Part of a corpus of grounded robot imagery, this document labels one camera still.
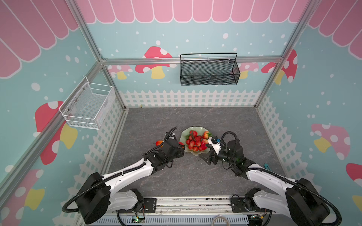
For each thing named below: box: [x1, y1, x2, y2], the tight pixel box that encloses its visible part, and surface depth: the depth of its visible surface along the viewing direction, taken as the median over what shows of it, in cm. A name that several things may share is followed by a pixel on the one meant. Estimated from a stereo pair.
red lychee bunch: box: [185, 129, 203, 152], surface depth 94 cm
